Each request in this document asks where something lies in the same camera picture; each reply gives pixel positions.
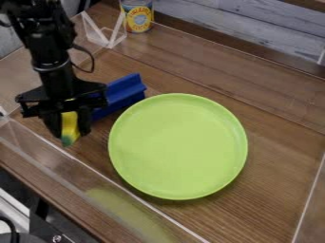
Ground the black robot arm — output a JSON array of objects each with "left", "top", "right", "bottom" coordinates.
[{"left": 0, "top": 0, "right": 109, "bottom": 139}]

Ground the blue foam block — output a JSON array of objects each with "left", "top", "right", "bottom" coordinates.
[{"left": 91, "top": 73, "right": 147, "bottom": 122}]

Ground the black cable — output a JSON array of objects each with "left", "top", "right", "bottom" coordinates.
[{"left": 69, "top": 44, "right": 97, "bottom": 74}]

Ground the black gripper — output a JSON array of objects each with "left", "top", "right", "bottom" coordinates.
[{"left": 15, "top": 60, "right": 109, "bottom": 138}]

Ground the clear acrylic tray wall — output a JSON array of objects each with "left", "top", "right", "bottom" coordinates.
[{"left": 0, "top": 115, "right": 209, "bottom": 243}]

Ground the clear acrylic corner bracket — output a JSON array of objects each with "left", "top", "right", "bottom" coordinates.
[{"left": 82, "top": 11, "right": 127, "bottom": 49}]

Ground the yellow toy banana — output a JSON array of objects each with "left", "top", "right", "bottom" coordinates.
[{"left": 62, "top": 111, "right": 81, "bottom": 147}]

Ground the green round plate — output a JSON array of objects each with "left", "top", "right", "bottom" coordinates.
[{"left": 109, "top": 93, "right": 248, "bottom": 200}]

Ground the yellow labelled tin can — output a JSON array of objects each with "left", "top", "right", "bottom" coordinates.
[{"left": 119, "top": 0, "right": 154, "bottom": 33}]

